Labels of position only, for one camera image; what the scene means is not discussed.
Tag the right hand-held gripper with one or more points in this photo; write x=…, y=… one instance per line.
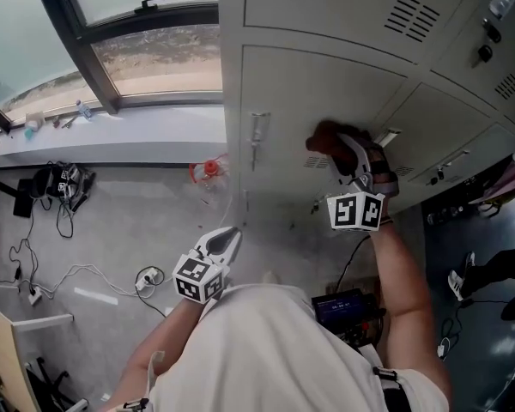
x=354, y=210

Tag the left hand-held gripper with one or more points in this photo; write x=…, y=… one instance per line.
x=197, y=277

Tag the grey metal locker door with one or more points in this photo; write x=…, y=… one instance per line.
x=279, y=200
x=292, y=101

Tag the person's left forearm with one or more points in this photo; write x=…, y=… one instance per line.
x=154, y=341

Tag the person's right forearm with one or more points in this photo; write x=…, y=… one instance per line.
x=403, y=281

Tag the grey metal locker cabinet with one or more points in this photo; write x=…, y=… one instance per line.
x=455, y=101

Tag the clear jug with red cap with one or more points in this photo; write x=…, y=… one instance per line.
x=210, y=169

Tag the white power strip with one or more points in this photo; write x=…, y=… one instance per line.
x=34, y=295
x=148, y=278

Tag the person's white shirt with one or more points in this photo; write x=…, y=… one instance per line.
x=262, y=350

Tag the pink garment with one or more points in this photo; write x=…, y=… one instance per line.
x=504, y=176

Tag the black device with screen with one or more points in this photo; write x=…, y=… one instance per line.
x=339, y=307

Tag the white tape strip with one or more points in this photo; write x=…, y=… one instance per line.
x=96, y=295

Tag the white window sill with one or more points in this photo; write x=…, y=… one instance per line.
x=133, y=122

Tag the black equipment pile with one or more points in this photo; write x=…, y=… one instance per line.
x=62, y=185

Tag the black framed window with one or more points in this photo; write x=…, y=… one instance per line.
x=154, y=64

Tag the small clear water bottle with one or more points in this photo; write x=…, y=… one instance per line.
x=84, y=110

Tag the pliers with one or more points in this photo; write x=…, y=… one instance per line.
x=69, y=122

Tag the small teal object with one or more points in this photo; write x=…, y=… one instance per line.
x=28, y=135

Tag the small white container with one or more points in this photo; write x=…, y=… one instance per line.
x=33, y=122

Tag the black chair base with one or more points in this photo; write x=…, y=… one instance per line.
x=51, y=386

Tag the light wooden desk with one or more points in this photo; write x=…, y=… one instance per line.
x=4, y=359

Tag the white table frame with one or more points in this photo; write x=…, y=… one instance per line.
x=43, y=322

